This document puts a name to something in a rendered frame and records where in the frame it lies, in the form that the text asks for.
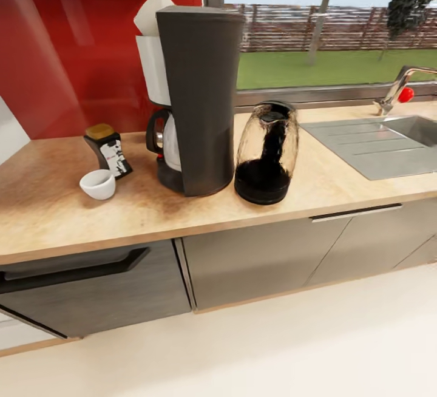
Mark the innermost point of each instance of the countertop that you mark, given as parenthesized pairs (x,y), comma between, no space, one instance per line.
(44,212)

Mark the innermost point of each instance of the dishwasher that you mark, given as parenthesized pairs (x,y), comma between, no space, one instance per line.
(95,291)

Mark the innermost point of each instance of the coffee maker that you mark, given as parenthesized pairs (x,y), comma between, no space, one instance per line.
(191,70)

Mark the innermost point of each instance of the fridge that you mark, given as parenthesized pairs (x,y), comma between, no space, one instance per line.
(12,138)

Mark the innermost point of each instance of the cabinet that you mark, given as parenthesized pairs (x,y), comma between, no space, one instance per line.
(234,265)

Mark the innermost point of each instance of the coffee cup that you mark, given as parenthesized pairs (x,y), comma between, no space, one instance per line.
(100,184)

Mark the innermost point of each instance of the drop in sink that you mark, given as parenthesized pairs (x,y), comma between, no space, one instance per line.
(384,147)

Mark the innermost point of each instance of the paper coffee filter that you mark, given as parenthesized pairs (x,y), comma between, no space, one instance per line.
(146,19)

